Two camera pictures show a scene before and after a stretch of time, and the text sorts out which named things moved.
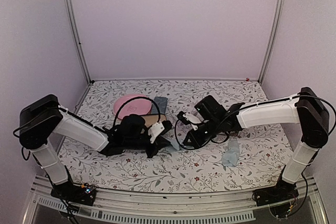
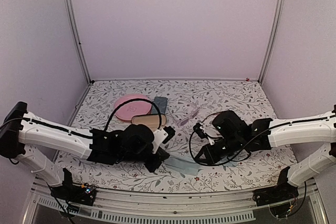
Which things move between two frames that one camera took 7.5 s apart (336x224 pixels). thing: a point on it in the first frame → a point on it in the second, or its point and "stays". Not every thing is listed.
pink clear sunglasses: (170, 114) → (184, 120)
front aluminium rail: (134, 206) stays
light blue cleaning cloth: (175, 146) → (182, 166)
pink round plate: (132, 104) stays
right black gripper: (194, 144) → (211, 157)
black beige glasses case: (152, 119) stays
